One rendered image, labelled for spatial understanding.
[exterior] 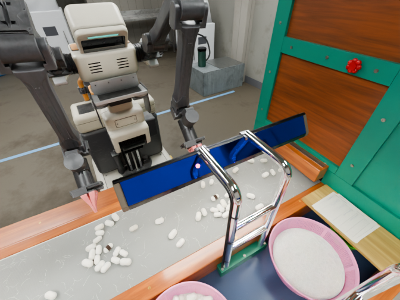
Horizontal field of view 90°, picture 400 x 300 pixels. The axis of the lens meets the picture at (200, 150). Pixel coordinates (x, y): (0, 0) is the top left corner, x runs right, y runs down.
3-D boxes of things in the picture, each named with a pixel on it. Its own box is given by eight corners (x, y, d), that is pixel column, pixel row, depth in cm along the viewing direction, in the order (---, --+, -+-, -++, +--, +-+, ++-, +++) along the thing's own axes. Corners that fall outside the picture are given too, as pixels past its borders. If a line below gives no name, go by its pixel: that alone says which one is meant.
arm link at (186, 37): (202, -3, 60) (168, -3, 56) (211, 5, 58) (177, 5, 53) (187, 107, 94) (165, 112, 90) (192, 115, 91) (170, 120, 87)
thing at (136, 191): (116, 190, 52) (108, 170, 47) (289, 124, 73) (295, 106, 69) (123, 213, 46) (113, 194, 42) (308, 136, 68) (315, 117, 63)
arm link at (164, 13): (200, -38, 56) (166, -41, 52) (211, 13, 58) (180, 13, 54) (161, 37, 97) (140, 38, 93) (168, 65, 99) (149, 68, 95)
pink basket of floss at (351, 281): (259, 292, 65) (265, 283, 59) (266, 221, 84) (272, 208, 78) (353, 328, 58) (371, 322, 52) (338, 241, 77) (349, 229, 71)
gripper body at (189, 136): (206, 139, 86) (200, 124, 86) (184, 146, 82) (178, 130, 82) (201, 143, 92) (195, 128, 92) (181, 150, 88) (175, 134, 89)
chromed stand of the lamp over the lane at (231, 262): (195, 230, 81) (190, 146, 52) (236, 210, 88) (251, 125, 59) (221, 277, 68) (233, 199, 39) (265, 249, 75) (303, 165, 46)
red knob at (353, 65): (342, 71, 65) (349, 56, 62) (346, 70, 66) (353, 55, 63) (355, 75, 62) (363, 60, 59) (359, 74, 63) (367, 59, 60)
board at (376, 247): (300, 199, 81) (301, 197, 80) (325, 186, 86) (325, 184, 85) (391, 281, 59) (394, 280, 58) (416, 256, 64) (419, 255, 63)
